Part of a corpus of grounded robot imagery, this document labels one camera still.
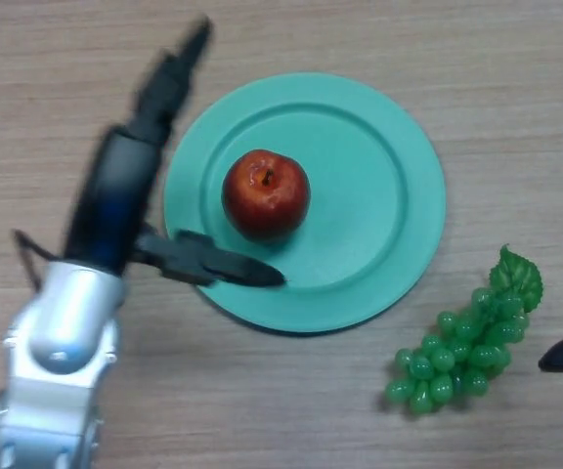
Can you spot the red apple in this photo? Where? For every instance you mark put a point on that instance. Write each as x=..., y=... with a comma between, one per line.
x=267, y=200

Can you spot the green plastic grape bunch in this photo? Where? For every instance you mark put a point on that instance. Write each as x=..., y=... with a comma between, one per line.
x=438, y=381

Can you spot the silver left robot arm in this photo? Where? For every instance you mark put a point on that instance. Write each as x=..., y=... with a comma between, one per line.
x=61, y=352

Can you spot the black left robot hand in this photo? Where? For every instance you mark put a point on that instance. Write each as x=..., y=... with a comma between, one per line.
x=110, y=195

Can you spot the green round plate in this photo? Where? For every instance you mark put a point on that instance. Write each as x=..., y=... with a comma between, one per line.
x=359, y=205

